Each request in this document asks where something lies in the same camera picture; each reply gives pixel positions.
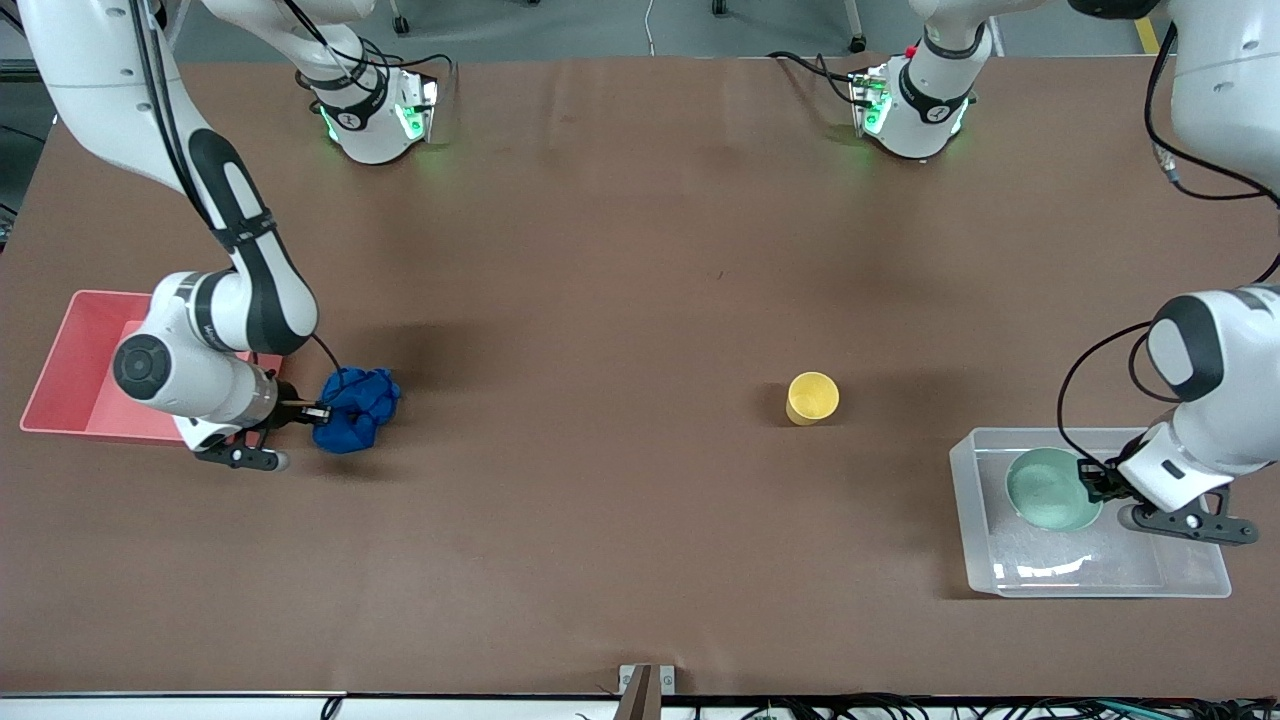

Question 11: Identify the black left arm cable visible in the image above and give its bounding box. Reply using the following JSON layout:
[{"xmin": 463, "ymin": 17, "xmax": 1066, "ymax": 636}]
[{"xmin": 1143, "ymin": 20, "xmax": 1280, "ymax": 286}]

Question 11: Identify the black right base cable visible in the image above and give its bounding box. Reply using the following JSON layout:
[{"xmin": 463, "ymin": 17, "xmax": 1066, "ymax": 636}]
[{"xmin": 285, "ymin": 0, "xmax": 456, "ymax": 101}]

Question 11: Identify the blue cloth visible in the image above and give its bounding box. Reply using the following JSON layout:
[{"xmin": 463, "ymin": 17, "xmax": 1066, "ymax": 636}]
[{"xmin": 312, "ymin": 367, "xmax": 402, "ymax": 455}]

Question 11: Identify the pink plastic bin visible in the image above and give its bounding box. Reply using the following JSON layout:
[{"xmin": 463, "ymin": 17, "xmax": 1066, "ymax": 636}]
[{"xmin": 20, "ymin": 290, "xmax": 286, "ymax": 444}]

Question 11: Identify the clear plastic bin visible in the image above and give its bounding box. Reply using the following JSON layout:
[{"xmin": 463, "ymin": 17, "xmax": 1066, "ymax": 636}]
[{"xmin": 948, "ymin": 427, "xmax": 1233, "ymax": 599}]

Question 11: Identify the black left base cable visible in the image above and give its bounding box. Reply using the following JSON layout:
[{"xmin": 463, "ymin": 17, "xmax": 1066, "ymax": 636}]
[{"xmin": 768, "ymin": 50, "xmax": 866, "ymax": 106}]

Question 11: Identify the metal table edge bracket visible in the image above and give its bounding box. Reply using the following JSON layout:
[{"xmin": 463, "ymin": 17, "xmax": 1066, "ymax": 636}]
[{"xmin": 618, "ymin": 664, "xmax": 676, "ymax": 720}]

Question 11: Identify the white table edge rail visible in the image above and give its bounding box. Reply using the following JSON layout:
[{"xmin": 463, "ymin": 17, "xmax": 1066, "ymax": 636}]
[{"xmin": 0, "ymin": 693, "xmax": 1280, "ymax": 720}]

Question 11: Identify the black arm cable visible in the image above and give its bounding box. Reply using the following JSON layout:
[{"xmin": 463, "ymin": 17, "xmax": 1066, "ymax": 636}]
[
  {"xmin": 1143, "ymin": 20, "xmax": 1280, "ymax": 286},
  {"xmin": 128, "ymin": 0, "xmax": 346, "ymax": 376}
]

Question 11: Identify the mint green bowl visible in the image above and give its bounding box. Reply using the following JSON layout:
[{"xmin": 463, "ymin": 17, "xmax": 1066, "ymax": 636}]
[{"xmin": 1005, "ymin": 447, "xmax": 1104, "ymax": 532}]

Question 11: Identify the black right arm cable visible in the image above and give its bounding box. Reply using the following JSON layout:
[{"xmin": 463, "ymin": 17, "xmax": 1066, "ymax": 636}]
[{"xmin": 128, "ymin": 0, "xmax": 346, "ymax": 376}]

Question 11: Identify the black cable bundle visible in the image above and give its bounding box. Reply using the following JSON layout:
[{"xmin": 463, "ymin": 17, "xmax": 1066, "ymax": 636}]
[{"xmin": 700, "ymin": 694, "xmax": 1280, "ymax": 720}]

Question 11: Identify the black base cable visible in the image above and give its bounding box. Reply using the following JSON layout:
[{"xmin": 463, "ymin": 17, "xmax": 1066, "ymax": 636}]
[
  {"xmin": 285, "ymin": 0, "xmax": 456, "ymax": 101},
  {"xmin": 768, "ymin": 50, "xmax": 866, "ymax": 106}
]

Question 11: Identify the yellow plastic cup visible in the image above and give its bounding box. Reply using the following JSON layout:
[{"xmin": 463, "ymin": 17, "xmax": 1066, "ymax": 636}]
[{"xmin": 785, "ymin": 371, "xmax": 841, "ymax": 427}]

